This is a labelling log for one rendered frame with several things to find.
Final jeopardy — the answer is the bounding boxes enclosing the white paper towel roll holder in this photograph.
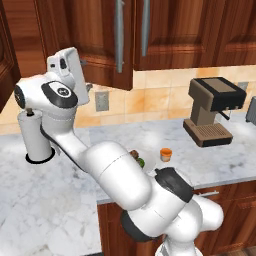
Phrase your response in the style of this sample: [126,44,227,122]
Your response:
[17,107,56,165]

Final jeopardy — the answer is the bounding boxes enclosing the small grey wall outlet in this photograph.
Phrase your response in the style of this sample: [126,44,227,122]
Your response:
[237,81,250,93]

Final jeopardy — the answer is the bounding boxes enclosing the closed wooden cabinet door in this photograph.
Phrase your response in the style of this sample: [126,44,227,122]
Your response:
[133,0,231,72]

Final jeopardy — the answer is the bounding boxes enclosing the wooden wall cabinet door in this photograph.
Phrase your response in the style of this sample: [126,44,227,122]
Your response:
[213,0,256,67]

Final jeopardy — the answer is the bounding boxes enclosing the wooden base cabinet door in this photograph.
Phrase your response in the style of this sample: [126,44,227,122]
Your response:
[96,201,168,256]

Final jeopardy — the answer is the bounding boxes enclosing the open wooden cabinet door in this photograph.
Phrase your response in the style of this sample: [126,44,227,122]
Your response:
[33,0,135,92]

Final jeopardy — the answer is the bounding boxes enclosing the white plate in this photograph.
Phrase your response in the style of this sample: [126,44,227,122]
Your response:
[128,148,158,176]

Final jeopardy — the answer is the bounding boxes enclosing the wooden drawer front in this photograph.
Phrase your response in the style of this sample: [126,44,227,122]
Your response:
[192,180,256,203]

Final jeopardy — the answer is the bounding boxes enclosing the beige and black coffee machine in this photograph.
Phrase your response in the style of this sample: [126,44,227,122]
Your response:
[182,76,248,148]

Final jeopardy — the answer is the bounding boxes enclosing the orange jar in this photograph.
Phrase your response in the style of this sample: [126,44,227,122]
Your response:
[159,147,174,163]

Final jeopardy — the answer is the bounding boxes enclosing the wooden wall cabinet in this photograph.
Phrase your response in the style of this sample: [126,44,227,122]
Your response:
[0,0,22,114]

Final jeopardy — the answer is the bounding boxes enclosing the long grey cabinet door handle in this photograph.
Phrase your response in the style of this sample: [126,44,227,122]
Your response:
[114,0,125,74]
[140,0,151,57]

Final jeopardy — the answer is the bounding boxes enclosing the brown bread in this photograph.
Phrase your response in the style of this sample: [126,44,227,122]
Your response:
[129,149,141,160]

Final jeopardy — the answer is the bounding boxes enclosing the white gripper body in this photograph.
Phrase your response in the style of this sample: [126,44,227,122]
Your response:
[64,46,91,106]

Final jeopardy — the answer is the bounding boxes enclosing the grey toaster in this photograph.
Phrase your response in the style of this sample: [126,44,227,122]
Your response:
[245,96,256,126]

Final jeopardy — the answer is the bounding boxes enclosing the grey drawer handle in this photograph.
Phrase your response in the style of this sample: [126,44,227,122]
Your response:
[194,190,220,198]

